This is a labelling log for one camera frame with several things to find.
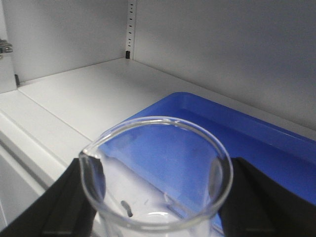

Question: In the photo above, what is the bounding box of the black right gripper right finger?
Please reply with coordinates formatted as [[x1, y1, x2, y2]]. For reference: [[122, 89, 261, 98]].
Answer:
[[211, 157, 316, 237]]

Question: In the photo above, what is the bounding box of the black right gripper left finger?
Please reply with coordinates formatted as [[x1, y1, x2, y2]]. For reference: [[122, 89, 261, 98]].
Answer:
[[0, 158, 96, 237]]

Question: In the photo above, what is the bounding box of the clear glass beaker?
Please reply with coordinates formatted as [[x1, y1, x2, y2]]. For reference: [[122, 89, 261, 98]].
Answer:
[[79, 117, 233, 237]]

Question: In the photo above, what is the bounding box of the blue plastic tray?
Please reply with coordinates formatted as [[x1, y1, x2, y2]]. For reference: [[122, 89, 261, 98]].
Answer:
[[127, 92, 316, 205]]

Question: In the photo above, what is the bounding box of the metal door hinge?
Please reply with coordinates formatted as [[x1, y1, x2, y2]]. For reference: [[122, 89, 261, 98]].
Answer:
[[0, 39, 13, 59]]

